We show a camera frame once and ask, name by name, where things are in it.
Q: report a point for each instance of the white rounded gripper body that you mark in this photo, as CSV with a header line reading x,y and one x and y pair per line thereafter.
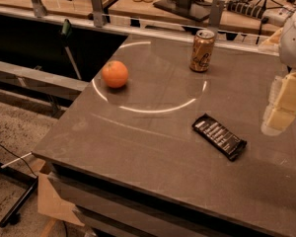
x,y
294,41

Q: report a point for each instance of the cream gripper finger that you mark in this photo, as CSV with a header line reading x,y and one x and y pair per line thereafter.
x,y
281,109

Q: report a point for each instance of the black rxbar chocolate wrapper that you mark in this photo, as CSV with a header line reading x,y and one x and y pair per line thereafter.
x,y
219,136

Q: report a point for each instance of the white power adapter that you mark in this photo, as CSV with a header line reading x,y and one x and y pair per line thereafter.
x,y
278,17

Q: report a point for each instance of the black power strip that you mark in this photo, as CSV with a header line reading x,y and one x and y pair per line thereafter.
x,y
246,9

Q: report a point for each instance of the gold soda can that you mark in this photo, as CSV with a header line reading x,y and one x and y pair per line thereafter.
x,y
202,48

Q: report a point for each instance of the black monitor stand base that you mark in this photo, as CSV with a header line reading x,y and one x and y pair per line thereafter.
x,y
185,8

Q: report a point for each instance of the orange fruit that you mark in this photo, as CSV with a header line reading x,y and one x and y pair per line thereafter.
x,y
115,74

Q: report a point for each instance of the cardboard piece under table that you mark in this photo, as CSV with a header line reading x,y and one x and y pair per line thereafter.
x,y
50,203

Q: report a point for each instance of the metal bracket right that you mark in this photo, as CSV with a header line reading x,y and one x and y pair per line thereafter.
x,y
217,8

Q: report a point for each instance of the metal bracket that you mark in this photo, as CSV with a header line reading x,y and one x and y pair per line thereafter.
x,y
217,8
39,9
99,17

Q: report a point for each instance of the metal bracket middle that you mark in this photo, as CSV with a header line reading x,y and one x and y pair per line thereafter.
x,y
99,17

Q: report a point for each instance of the metal frame rail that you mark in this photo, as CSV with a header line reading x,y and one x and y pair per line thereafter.
x,y
36,80

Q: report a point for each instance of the metal bracket left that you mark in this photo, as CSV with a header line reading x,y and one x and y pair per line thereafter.
x,y
39,9

